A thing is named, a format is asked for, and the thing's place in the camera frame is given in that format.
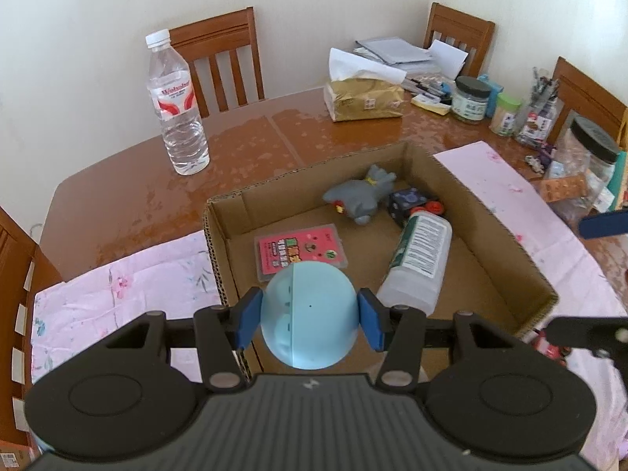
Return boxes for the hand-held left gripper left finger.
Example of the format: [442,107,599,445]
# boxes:
[105,288,263,394]

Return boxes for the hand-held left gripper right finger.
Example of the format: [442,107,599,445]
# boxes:
[357,288,521,389]

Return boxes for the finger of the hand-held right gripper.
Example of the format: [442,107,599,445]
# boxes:
[546,315,628,369]
[578,210,628,240]

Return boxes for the light blue round case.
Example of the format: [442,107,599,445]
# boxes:
[260,262,363,371]

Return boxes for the pink snack packet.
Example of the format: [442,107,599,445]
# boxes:
[254,223,350,283]

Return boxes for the cardboard box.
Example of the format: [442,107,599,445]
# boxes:
[203,141,559,383]

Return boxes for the dark blue cube toy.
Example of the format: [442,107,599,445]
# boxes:
[387,187,445,226]

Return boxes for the grey toy animal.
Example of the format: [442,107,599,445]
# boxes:
[322,164,398,226]

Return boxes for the large clear jar black lid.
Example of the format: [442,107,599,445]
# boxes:
[540,115,620,224]

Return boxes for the small toy figures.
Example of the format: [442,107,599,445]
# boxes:
[524,143,557,173]

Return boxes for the pink floral cloth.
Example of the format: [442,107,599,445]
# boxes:
[30,141,628,471]

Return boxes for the clear pen holder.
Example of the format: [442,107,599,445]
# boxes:
[515,66,560,148]

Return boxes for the wooden chair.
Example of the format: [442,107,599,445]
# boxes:
[169,7,266,119]
[0,206,64,447]
[547,56,628,150]
[424,2,496,79]

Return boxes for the green lid container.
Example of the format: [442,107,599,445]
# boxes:
[491,93,522,137]

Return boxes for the small jar black lid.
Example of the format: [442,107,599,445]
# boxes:
[451,76,492,123]

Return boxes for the yellow sticky notes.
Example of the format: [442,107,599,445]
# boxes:
[411,94,451,115]

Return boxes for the golden tissue pack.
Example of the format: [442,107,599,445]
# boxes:
[324,47,407,122]

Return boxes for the row of black pens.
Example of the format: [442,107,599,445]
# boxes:
[405,76,455,104]

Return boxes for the clear plastic water bottle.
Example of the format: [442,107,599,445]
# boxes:
[146,29,211,176]

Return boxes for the stack of papers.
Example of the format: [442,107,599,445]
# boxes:
[353,37,469,79]

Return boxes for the brown cardboard carton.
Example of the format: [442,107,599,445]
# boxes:
[0,439,36,471]

